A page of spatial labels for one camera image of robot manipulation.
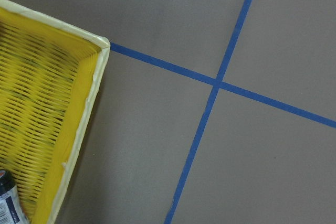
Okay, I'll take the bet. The blue tape line lengthwise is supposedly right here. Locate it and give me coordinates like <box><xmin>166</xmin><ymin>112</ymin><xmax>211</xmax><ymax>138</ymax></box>
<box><xmin>163</xmin><ymin>0</ymin><xmax>253</xmax><ymax>224</ymax></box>

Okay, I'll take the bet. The yellow plastic basket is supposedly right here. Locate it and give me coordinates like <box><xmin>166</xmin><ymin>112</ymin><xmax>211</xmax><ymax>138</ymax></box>
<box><xmin>1</xmin><ymin>0</ymin><xmax>110</xmax><ymax>223</ymax></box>

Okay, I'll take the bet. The small black capped bottle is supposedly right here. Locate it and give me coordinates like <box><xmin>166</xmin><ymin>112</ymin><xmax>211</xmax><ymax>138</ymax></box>
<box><xmin>1</xmin><ymin>169</ymin><xmax>29</xmax><ymax>224</ymax></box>

